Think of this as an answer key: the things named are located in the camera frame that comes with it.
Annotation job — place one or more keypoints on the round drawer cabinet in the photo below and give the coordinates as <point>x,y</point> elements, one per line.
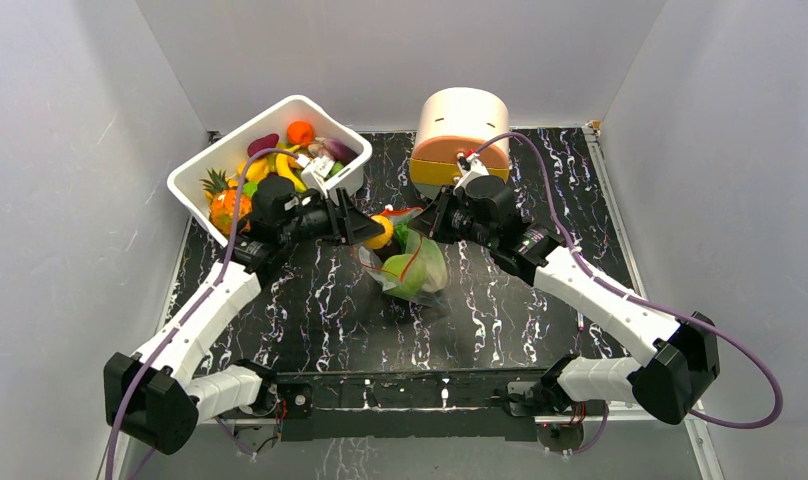
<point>453,121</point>

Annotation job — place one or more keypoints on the green toy cabbage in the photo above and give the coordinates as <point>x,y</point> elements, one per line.
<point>428,255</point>

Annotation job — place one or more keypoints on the white plastic bin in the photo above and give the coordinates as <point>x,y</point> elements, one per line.
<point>184,182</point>

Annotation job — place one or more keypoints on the yellow toy fruit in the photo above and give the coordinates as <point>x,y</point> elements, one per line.
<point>381,240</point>

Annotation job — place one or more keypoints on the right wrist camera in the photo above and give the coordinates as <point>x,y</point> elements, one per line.
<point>470,167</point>

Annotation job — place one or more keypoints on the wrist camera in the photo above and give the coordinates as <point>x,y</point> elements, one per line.
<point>315,171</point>
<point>470,167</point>

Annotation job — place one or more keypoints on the purple toy sweet potato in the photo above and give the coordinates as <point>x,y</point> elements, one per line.
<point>266,142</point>

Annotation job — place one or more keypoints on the toy pineapple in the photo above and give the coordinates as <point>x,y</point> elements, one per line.
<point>223,196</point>

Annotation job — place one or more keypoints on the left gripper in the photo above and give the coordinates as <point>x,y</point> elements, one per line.
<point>354,225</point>

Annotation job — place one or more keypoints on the yellow toy banana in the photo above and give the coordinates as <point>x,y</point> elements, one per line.
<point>290,168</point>

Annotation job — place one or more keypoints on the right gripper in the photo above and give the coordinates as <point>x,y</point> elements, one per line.
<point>437,216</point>

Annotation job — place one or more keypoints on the clear zip top bag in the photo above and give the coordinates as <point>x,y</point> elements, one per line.
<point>371,261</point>

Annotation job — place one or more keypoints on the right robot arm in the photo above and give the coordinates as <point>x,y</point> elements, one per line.
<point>670,364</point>

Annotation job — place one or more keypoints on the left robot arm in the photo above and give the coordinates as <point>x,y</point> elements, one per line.
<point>153,394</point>

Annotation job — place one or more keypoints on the orange toy tangerine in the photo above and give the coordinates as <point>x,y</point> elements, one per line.
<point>300,133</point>

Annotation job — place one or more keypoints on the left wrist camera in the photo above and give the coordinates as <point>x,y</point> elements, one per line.
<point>315,171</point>

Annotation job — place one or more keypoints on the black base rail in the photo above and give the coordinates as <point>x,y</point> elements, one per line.
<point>505,403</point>

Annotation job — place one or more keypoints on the purple toy onion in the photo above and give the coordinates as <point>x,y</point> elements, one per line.
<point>338,151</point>

